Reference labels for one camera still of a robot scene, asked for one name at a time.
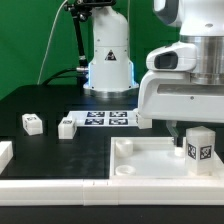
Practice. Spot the white obstacle fence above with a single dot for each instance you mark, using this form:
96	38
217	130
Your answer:
148	191

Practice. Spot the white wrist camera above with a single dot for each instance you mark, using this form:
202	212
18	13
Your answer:
178	56

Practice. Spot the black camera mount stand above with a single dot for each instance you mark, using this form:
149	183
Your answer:
80	11

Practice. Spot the white square tabletop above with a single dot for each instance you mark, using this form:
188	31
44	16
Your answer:
158	158

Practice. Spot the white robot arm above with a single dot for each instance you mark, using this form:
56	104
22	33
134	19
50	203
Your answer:
201	22

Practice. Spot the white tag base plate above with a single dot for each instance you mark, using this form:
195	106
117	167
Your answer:
113	118

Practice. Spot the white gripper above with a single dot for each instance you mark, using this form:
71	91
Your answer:
171	96

